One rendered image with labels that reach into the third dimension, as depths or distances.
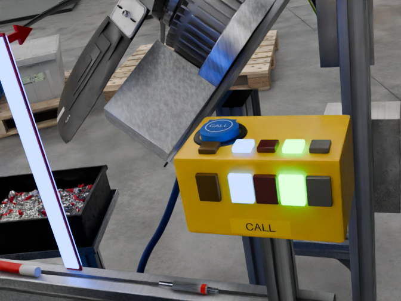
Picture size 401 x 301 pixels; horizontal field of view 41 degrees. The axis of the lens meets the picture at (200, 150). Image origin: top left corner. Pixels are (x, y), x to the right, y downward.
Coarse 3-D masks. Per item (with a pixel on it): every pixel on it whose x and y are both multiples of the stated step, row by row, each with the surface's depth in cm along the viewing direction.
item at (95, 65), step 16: (96, 32) 105; (112, 32) 100; (96, 48) 102; (112, 48) 98; (80, 64) 106; (96, 64) 101; (112, 64) 98; (80, 80) 104; (96, 80) 99; (64, 96) 109; (80, 96) 102; (96, 96) 98; (64, 112) 105; (80, 112) 99; (64, 128) 101
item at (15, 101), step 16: (0, 48) 60; (0, 64) 61; (16, 80) 61; (16, 96) 62; (16, 112) 63; (32, 128) 64; (32, 144) 65; (32, 160) 66; (48, 176) 67; (48, 192) 68; (48, 208) 69; (64, 240) 71; (64, 256) 73
